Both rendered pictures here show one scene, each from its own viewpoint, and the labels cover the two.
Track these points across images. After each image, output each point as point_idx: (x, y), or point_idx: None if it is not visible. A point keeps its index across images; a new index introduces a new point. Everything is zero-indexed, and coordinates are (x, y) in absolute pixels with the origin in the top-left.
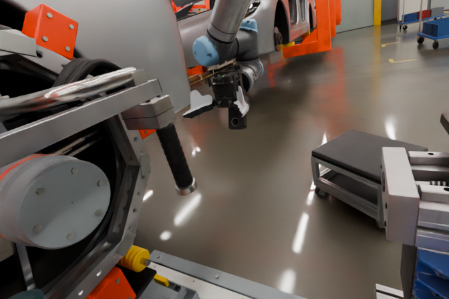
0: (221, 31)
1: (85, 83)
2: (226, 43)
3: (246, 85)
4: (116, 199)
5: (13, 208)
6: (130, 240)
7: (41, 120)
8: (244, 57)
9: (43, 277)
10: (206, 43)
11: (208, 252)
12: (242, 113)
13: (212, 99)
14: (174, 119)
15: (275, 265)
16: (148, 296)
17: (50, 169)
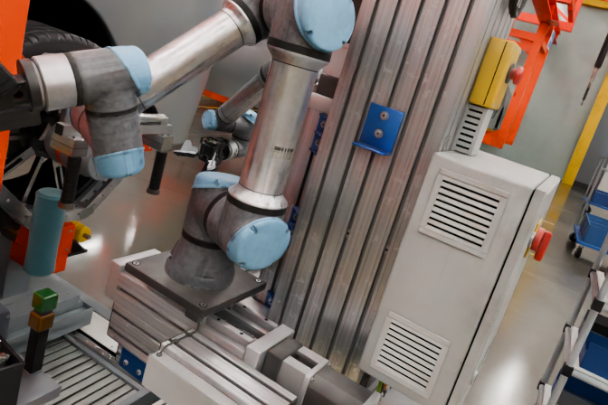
0: (223, 116)
1: (143, 116)
2: (224, 123)
3: (226, 155)
4: (90, 183)
5: (90, 149)
6: (89, 212)
7: None
8: (237, 135)
9: (27, 201)
10: (213, 117)
11: (111, 306)
12: (207, 167)
13: (197, 152)
14: (169, 150)
15: None
16: (51, 286)
17: None
